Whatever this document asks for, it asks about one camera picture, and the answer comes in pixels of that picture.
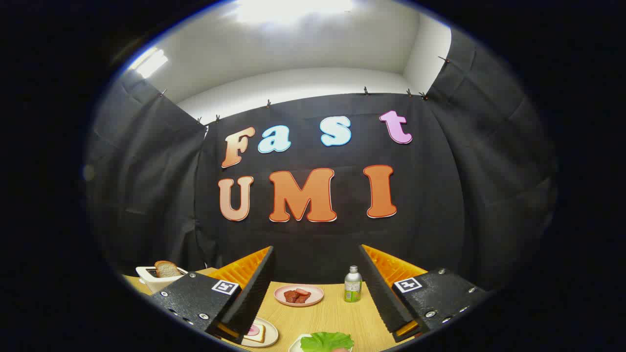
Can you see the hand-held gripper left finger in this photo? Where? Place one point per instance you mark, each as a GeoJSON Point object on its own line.
{"type": "Point", "coordinates": [254, 293]}

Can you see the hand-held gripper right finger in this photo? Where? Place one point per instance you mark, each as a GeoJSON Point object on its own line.
{"type": "Point", "coordinates": [379, 293]}

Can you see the green lettuce leaf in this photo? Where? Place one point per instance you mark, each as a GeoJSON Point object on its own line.
{"type": "Point", "coordinates": [325, 341]}

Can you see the brown crust bread slice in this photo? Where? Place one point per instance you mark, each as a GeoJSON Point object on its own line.
{"type": "Point", "coordinates": [167, 269]}

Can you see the silver bottle with green label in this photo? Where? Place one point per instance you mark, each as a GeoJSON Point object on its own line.
{"type": "Point", "coordinates": [352, 286]}

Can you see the brown meat slice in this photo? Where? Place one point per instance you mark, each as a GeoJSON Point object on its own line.
{"type": "Point", "coordinates": [290, 296]}
{"type": "Point", "coordinates": [303, 298]}

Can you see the pink ham slice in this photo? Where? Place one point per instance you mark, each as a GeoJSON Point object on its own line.
{"type": "Point", "coordinates": [254, 330]}

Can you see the white round plate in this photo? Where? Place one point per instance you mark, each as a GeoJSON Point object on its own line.
{"type": "Point", "coordinates": [271, 334]}

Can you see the white square toast slice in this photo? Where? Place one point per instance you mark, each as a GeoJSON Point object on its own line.
{"type": "Point", "coordinates": [260, 338]}

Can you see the pink sausage piece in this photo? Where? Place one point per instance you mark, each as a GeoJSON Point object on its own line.
{"type": "Point", "coordinates": [302, 291]}

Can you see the pink plate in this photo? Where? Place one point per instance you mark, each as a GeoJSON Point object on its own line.
{"type": "Point", "coordinates": [315, 294]}

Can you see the white oblong plate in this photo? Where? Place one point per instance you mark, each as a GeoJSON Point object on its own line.
{"type": "Point", "coordinates": [295, 346]}

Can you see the black backdrop cloth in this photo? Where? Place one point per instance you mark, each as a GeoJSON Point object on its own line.
{"type": "Point", "coordinates": [313, 239]}

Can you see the white toaster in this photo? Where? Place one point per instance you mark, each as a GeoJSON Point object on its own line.
{"type": "Point", "coordinates": [149, 283]}

